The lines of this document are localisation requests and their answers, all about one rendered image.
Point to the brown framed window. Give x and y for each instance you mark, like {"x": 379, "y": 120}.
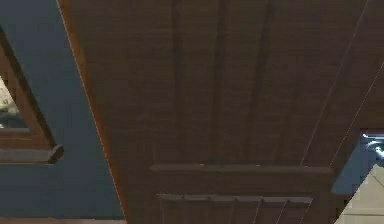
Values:
{"x": 23, "y": 133}

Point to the dark brown wooden wardrobe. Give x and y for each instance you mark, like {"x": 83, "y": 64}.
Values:
{"x": 213, "y": 100}

